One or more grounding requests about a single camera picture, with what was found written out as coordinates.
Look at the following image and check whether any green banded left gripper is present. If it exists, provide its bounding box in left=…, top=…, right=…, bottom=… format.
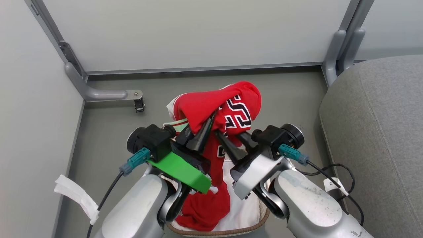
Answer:
left=148, top=112, right=217, bottom=194

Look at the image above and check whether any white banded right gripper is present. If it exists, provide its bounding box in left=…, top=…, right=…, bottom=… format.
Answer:
left=215, top=130, right=285, bottom=200

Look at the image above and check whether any red basketball jersey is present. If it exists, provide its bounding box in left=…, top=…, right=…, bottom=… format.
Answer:
left=164, top=81, right=262, bottom=232

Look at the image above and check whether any cream laundry basket brown rim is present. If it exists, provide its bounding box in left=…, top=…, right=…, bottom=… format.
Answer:
left=166, top=158, right=270, bottom=237

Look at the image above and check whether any white cloth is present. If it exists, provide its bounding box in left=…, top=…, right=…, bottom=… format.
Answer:
left=170, top=159, right=262, bottom=232

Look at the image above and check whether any grey partition foot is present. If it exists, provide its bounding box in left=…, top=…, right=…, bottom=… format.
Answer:
left=64, top=62, right=144, bottom=102

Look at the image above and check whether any white tape strip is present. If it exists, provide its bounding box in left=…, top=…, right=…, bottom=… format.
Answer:
left=54, top=174, right=100, bottom=225

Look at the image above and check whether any grey fabric sofa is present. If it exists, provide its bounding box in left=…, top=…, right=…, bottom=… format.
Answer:
left=319, top=54, right=423, bottom=238

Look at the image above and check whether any black cable teal plug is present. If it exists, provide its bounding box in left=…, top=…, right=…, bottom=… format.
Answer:
left=278, top=143, right=365, bottom=227
left=86, top=147, right=151, bottom=238

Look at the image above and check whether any grey partition bottom rail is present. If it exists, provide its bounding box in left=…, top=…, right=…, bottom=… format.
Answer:
left=85, top=61, right=324, bottom=75

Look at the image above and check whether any white cable tag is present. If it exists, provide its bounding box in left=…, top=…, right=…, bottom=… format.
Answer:
left=323, top=177, right=349, bottom=196

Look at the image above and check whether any grey double partition post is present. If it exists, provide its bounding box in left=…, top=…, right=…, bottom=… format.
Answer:
left=322, top=0, right=376, bottom=88

